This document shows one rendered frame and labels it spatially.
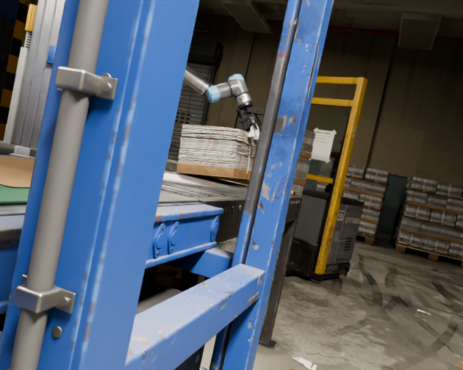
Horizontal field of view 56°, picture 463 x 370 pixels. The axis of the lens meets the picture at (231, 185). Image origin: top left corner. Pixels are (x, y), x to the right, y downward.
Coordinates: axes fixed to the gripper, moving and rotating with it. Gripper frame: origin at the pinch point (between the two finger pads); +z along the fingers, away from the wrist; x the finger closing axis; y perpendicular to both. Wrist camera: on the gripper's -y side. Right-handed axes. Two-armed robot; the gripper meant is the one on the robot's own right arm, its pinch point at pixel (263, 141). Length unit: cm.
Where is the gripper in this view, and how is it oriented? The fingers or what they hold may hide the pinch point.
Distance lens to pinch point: 211.2
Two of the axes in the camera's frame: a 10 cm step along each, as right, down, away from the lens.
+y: -8.7, 3.7, 3.2
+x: -3.4, -0.1, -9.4
